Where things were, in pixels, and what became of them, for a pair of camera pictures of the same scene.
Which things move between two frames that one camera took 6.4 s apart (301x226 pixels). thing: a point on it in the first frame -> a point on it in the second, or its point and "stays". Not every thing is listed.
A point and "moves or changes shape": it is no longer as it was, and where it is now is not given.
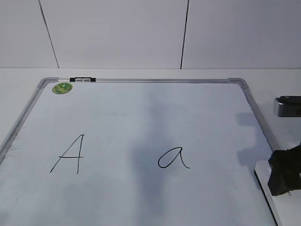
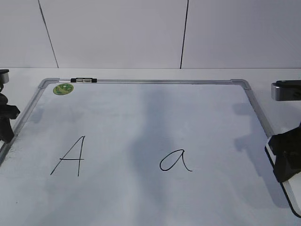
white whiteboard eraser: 286,209 moves or changes shape
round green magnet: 62,88 stays
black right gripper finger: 286,167 -> 287,149
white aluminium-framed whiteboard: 135,151 stays
